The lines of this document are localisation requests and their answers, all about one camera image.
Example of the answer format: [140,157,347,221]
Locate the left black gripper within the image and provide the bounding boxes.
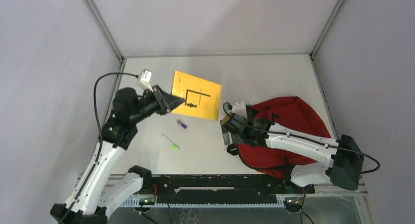
[130,84,184,124]

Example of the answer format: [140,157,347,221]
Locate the green highlighter pen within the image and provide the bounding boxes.
[161,134,179,150]

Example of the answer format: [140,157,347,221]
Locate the red student backpack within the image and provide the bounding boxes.
[227,96,331,179]

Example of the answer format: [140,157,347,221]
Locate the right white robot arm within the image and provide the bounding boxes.
[221,113,365,193]

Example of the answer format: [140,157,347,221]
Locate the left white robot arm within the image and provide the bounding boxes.
[50,85,185,224]

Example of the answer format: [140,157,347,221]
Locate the purple glue stick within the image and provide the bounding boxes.
[177,120,187,129]

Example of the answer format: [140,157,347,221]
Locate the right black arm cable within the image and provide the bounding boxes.
[222,102,381,175]

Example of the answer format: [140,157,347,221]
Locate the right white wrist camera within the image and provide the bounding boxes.
[231,101,247,118]

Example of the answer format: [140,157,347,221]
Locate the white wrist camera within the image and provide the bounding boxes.
[137,69,153,92]
[231,101,247,118]

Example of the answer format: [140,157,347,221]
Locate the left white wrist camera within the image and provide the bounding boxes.
[137,69,153,92]

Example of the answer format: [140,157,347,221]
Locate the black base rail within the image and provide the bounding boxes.
[139,174,315,205]

